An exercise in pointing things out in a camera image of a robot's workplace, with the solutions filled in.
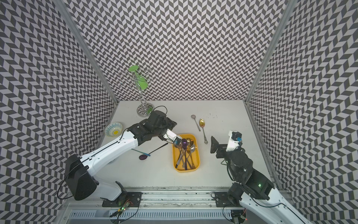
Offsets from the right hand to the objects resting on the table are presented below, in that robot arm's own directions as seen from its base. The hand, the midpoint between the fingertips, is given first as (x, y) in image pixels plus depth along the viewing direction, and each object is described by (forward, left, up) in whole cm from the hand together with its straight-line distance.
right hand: (220, 140), depth 68 cm
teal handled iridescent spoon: (+6, +47, -27) cm, 54 cm away
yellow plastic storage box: (+1, +17, -23) cm, 29 cm away
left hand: (+13, +26, -4) cm, 29 cm away
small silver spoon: (+34, +11, -25) cm, 43 cm away
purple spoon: (+8, +18, -21) cm, 29 cm away
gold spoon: (+26, +5, -23) cm, 35 cm away
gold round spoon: (+10, +16, -22) cm, 29 cm away
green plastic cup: (+45, +48, +1) cm, 66 cm away
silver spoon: (+2, +14, -25) cm, 29 cm away
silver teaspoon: (+6, +13, -23) cm, 27 cm away
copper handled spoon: (0, +21, -23) cm, 31 cm away
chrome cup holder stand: (+56, +62, -4) cm, 83 cm away
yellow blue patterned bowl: (+21, +69, -22) cm, 75 cm away
